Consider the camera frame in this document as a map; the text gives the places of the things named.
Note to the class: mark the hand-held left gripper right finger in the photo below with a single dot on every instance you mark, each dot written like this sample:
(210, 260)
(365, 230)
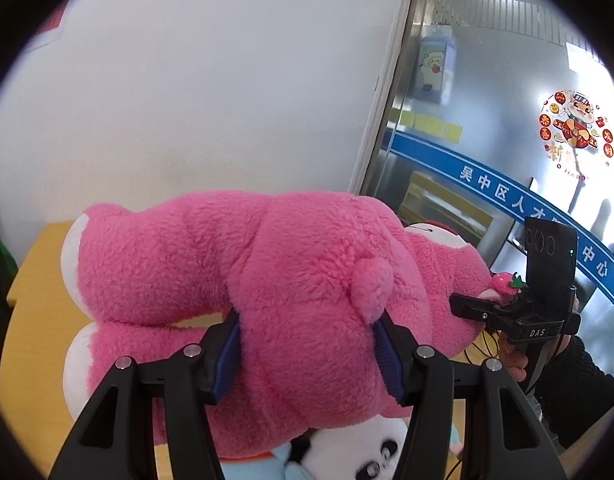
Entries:
(389, 360)

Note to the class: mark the panda plush toy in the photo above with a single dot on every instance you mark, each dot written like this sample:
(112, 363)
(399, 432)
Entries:
(347, 450)

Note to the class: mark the red festive window sticker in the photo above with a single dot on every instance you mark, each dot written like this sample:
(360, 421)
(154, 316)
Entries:
(577, 130)

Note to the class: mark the grey metal door frame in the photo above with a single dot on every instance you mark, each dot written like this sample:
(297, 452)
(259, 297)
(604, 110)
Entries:
(392, 70)

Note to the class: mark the person's right hand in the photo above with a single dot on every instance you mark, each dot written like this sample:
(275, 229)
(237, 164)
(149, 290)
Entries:
(514, 365)

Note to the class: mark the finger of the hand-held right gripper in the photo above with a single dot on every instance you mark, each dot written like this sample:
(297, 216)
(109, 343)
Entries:
(479, 307)

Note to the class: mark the blue milk carton sticker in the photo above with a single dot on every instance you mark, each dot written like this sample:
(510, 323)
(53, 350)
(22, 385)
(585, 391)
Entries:
(437, 67)

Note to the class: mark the yellow cabinet behind glass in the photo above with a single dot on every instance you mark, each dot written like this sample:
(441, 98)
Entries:
(447, 200)

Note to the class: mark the light blue plush toy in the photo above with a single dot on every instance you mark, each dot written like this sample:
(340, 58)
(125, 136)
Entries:
(257, 467)

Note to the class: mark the yellow sticky note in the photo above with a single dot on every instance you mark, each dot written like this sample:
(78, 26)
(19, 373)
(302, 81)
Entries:
(408, 119)
(429, 123)
(452, 131)

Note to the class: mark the pink plush bear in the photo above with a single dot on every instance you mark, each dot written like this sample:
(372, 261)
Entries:
(287, 260)

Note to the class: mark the red wall notice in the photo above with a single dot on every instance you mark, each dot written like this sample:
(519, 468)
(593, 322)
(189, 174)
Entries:
(54, 22)

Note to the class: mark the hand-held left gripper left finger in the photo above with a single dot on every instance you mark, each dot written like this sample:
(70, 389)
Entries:
(227, 357)

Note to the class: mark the blue window banner strip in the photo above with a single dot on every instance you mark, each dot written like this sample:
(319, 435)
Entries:
(487, 180)

